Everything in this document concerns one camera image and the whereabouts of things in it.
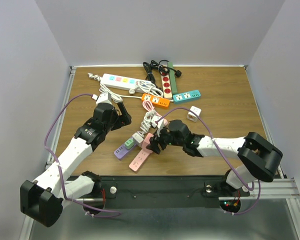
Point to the pink cube socket adapter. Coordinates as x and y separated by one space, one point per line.
146 142

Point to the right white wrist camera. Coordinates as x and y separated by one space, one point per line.
160 124

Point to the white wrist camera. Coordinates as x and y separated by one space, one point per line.
104 97
160 124

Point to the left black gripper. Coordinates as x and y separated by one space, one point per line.
125 119

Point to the pink power strip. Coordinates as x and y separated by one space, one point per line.
140 158

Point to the white multicolour power strip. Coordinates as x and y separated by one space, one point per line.
124 83

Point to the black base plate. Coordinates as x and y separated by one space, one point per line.
157 192

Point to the white cube socket adapter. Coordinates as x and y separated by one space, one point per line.
193 114

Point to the white usb charger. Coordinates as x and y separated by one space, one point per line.
137 139

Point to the teal power strip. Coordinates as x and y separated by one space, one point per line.
185 97

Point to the orange power strip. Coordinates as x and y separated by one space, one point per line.
156 101

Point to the beige red power strip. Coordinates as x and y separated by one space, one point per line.
166 85

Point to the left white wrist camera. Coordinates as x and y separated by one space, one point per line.
104 97

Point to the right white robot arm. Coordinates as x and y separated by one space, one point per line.
260 159

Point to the green usb charger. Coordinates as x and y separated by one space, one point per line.
129 144

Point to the green power strip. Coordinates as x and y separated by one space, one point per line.
172 77

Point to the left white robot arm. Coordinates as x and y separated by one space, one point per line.
43 199

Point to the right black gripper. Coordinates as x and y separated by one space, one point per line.
154 141

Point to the purple power strip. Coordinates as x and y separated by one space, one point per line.
122 151

